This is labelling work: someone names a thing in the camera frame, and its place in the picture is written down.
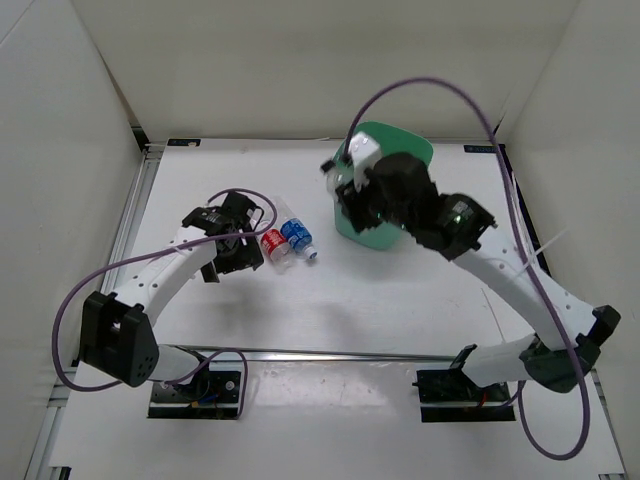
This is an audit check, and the green plastic bin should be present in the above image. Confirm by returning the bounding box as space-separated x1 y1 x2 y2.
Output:
333 121 434 251

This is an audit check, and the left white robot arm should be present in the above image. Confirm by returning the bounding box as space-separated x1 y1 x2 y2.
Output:
79 192 264 400

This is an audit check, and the red label plastic bottle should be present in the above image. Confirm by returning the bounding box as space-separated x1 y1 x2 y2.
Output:
256 220 293 273

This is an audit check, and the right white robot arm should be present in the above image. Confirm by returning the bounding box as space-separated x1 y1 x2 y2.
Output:
326 152 620 400

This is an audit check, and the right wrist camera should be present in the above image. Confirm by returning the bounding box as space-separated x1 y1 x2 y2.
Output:
348 132 382 191

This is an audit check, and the right blue corner label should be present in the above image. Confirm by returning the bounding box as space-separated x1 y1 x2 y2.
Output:
463 144 497 154

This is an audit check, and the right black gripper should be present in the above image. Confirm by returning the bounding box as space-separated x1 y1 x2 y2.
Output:
335 164 416 234

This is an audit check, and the purple cable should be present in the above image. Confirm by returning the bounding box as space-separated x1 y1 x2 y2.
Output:
345 77 591 459
51 187 281 391

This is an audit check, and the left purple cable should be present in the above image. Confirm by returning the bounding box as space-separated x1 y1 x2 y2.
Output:
51 187 281 391

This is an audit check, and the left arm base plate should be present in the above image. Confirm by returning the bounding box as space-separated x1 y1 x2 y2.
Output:
147 367 245 420

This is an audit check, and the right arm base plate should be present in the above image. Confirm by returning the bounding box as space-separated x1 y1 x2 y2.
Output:
412 344 516 424

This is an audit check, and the white zip tie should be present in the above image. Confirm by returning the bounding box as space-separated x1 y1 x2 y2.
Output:
517 227 570 276

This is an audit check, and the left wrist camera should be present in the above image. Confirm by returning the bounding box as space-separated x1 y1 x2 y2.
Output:
203 199 223 212

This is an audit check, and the blue label plastic bottle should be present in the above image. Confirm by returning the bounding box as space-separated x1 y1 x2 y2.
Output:
273 196 318 261

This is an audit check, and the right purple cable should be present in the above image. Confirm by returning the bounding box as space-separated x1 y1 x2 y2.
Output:
345 77 591 459

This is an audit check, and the blue corner label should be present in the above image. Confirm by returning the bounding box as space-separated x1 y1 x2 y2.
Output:
167 138 201 148
463 144 497 154

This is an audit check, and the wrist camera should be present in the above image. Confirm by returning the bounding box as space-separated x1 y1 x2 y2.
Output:
348 132 382 191
203 199 223 212

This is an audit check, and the left blue corner label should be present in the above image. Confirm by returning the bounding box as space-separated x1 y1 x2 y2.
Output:
167 138 201 148

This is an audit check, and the black label clear bottle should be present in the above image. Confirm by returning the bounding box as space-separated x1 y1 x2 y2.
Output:
320 159 351 200

